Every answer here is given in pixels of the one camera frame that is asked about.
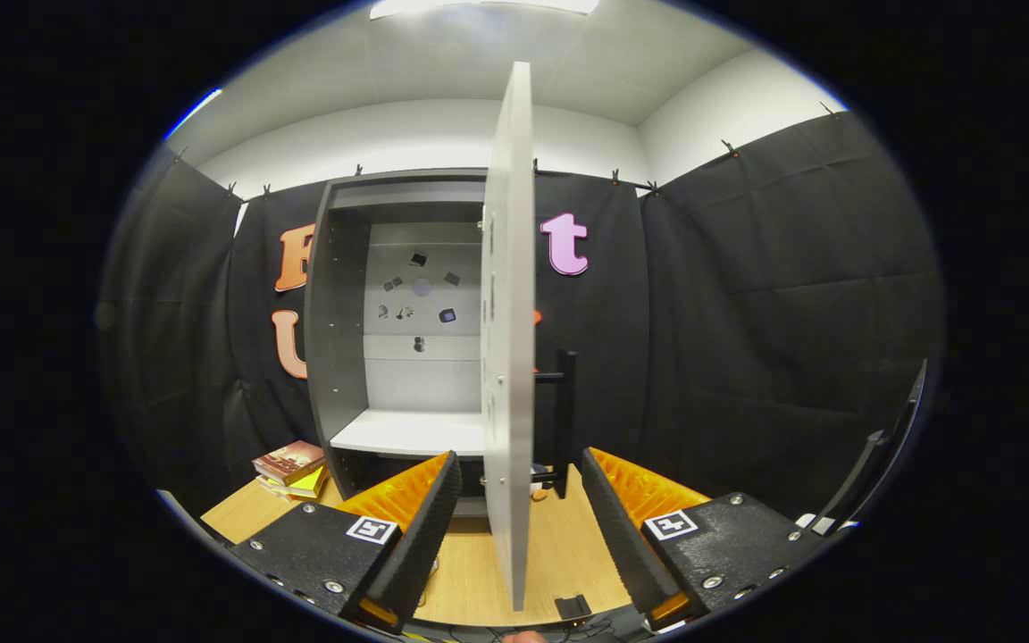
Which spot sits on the small black box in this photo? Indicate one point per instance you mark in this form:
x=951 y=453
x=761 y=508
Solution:
x=573 y=607

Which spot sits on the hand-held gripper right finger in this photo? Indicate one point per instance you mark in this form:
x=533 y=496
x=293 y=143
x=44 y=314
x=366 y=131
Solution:
x=626 y=545

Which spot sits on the black backdrop cloth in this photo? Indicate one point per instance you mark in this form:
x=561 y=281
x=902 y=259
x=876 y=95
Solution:
x=747 y=313

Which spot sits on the narrow ceiling light strip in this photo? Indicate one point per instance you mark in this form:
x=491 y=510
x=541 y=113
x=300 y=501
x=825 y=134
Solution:
x=193 y=112

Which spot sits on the beige shoe cabinet door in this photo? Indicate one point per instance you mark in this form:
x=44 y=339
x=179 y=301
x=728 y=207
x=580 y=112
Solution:
x=507 y=357

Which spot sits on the yellow book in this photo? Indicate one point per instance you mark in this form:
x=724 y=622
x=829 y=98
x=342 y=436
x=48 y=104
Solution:
x=311 y=487

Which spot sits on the wide ceiling light panel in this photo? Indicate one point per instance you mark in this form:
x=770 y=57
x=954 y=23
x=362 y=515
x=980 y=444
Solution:
x=479 y=5

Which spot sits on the brown book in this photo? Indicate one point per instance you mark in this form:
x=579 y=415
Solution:
x=289 y=460

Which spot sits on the grey shoe cabinet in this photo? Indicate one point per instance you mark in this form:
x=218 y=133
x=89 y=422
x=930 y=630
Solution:
x=340 y=357

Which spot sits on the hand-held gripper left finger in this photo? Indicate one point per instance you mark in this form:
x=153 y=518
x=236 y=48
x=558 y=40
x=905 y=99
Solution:
x=425 y=545

